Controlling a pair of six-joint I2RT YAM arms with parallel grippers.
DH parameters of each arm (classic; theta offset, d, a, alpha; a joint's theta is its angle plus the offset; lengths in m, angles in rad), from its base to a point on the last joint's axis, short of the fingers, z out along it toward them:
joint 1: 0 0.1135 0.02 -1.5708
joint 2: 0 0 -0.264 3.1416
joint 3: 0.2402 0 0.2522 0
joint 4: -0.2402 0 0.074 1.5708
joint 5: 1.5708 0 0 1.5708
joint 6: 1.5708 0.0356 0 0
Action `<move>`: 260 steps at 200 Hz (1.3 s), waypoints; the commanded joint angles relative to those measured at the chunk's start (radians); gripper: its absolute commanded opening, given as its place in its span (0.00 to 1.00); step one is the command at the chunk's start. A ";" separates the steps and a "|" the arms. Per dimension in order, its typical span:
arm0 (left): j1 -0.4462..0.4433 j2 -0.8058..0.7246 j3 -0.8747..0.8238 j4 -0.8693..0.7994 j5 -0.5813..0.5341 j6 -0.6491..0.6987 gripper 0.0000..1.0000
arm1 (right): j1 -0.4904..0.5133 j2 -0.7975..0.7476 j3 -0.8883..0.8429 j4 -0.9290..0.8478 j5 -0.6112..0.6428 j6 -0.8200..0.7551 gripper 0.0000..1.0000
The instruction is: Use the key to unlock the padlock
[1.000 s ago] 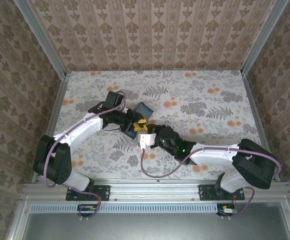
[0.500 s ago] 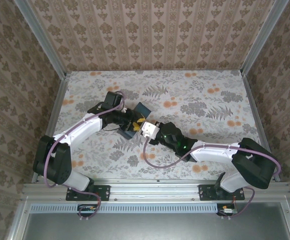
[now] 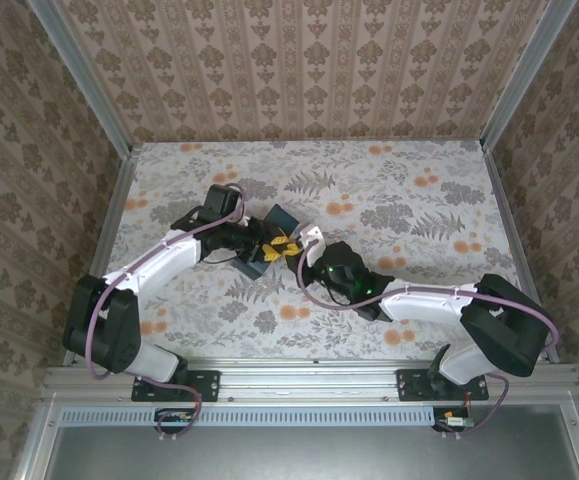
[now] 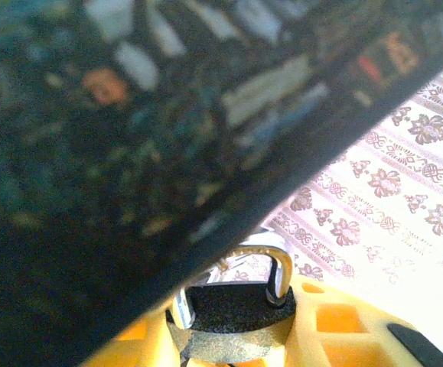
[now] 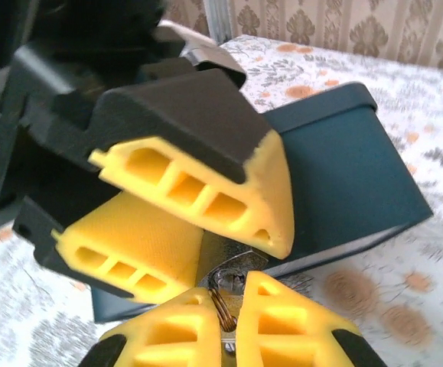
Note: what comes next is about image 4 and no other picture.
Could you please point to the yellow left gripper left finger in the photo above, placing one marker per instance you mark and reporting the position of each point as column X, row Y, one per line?
column 144, row 340

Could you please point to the black padlock with silver shackle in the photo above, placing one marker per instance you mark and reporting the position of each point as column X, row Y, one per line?
column 240, row 309

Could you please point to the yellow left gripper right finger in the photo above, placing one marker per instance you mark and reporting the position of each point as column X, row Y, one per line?
column 343, row 329

